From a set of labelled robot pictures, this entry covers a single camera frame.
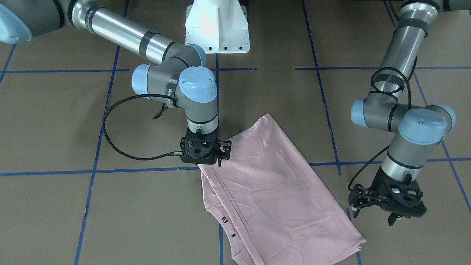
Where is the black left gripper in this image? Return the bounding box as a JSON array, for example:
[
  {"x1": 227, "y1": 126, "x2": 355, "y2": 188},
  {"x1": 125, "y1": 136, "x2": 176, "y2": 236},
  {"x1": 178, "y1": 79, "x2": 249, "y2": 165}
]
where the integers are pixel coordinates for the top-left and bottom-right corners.
[{"x1": 348, "y1": 170, "x2": 427, "y2": 226}]

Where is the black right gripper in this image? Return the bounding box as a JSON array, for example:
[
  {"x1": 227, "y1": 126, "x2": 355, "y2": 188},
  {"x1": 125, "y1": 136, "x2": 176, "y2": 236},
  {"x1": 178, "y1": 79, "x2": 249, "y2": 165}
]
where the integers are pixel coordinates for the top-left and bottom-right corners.
[{"x1": 180, "y1": 128, "x2": 232, "y2": 167}]

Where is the pink Snoopy t-shirt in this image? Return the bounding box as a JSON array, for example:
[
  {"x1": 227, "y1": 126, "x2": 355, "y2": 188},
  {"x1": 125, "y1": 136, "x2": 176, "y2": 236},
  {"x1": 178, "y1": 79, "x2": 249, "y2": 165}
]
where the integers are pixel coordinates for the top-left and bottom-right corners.
[{"x1": 199, "y1": 113, "x2": 366, "y2": 265}]

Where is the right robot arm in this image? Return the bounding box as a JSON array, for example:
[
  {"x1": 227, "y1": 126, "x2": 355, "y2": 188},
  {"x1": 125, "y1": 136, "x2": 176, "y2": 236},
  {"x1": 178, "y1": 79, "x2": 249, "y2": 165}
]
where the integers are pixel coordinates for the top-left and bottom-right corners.
[{"x1": 0, "y1": 0, "x2": 232, "y2": 165}]

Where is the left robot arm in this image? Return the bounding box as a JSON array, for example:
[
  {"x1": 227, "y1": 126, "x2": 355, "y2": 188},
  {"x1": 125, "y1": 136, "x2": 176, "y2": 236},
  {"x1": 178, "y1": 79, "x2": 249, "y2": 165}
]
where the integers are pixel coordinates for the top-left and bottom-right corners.
[{"x1": 348, "y1": 0, "x2": 470, "y2": 226}]

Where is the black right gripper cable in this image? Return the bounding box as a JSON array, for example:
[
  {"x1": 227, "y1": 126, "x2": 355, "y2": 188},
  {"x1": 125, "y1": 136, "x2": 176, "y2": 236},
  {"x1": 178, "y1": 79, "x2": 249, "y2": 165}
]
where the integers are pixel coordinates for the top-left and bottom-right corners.
[{"x1": 102, "y1": 93, "x2": 183, "y2": 161}]

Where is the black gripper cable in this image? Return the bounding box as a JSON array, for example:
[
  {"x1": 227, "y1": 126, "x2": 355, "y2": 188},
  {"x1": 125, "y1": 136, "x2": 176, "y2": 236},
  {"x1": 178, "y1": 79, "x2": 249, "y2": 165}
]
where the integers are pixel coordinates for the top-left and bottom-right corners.
[
  {"x1": 102, "y1": 93, "x2": 183, "y2": 161},
  {"x1": 347, "y1": 67, "x2": 412, "y2": 192}
]

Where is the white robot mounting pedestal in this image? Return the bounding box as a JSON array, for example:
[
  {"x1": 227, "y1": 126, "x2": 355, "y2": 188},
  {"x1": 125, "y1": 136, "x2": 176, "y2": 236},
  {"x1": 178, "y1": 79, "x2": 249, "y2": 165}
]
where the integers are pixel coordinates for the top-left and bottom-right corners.
[{"x1": 185, "y1": 0, "x2": 251, "y2": 54}]

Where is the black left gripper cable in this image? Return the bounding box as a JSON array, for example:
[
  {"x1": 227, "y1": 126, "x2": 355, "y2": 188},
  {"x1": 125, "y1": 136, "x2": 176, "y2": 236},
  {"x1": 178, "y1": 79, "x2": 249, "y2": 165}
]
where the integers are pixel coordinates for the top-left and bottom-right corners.
[{"x1": 347, "y1": 67, "x2": 412, "y2": 192}]

